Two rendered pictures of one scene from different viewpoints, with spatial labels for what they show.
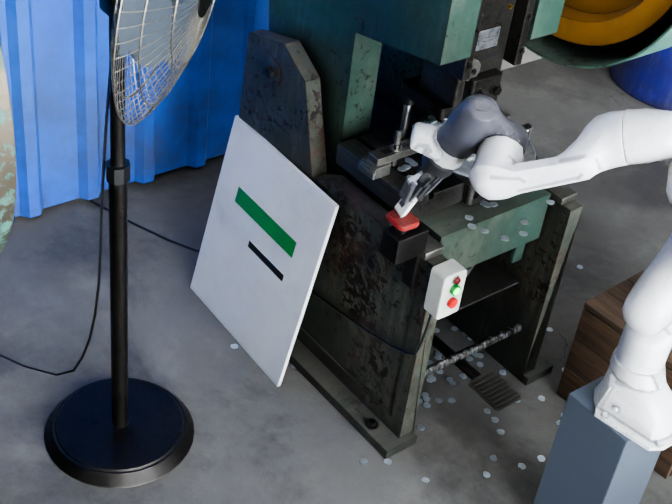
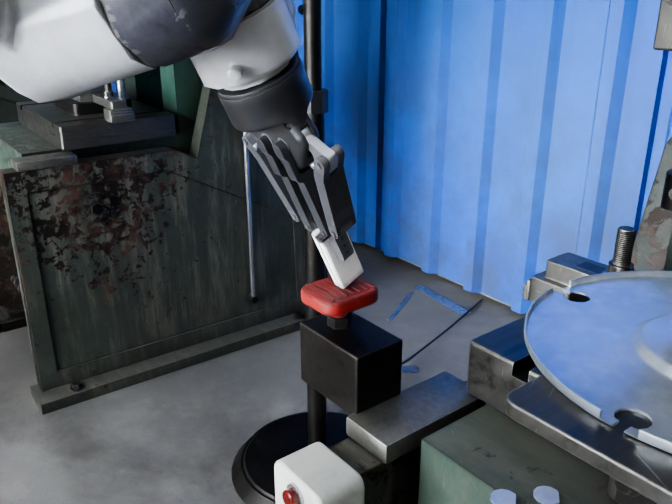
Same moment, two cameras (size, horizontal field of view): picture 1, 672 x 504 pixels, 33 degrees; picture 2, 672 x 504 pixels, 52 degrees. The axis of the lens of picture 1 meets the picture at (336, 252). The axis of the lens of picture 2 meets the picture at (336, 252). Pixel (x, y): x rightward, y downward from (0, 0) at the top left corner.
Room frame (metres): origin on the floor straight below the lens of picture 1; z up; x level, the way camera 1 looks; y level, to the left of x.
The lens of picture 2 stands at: (2.19, -0.78, 1.04)
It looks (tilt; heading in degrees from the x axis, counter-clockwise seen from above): 22 degrees down; 94
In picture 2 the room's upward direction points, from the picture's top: straight up
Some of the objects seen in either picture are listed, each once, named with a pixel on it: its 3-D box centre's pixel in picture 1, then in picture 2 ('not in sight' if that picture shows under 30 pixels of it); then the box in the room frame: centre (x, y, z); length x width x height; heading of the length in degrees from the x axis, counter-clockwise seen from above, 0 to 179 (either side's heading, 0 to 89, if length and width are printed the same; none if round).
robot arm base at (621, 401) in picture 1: (644, 392); not in sight; (1.91, -0.74, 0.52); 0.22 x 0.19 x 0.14; 42
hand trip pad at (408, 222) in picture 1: (400, 229); (339, 319); (2.14, -0.14, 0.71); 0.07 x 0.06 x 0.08; 42
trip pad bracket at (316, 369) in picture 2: (401, 258); (350, 403); (2.15, -0.16, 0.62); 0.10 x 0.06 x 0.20; 132
